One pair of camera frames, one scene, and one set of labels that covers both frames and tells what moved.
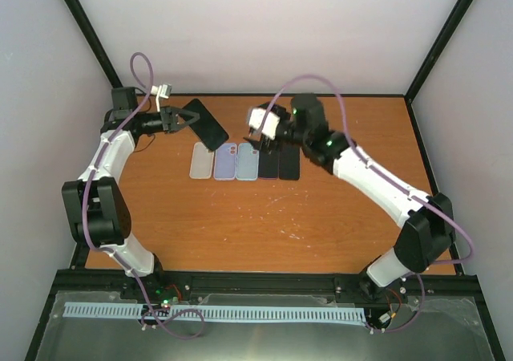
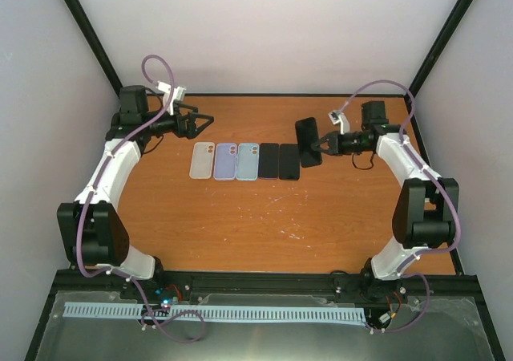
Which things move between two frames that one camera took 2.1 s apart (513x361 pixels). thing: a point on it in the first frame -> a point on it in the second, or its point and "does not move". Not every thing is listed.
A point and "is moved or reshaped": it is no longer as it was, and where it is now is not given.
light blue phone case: (247, 162) does not move
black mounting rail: (112, 287) does not move
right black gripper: (266, 147) -> (334, 145)
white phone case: (202, 161) does not move
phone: (211, 133) is moved or reshaped
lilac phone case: (225, 162) does not move
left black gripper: (166, 111) -> (190, 131)
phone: (289, 162) does not move
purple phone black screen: (268, 164) does not move
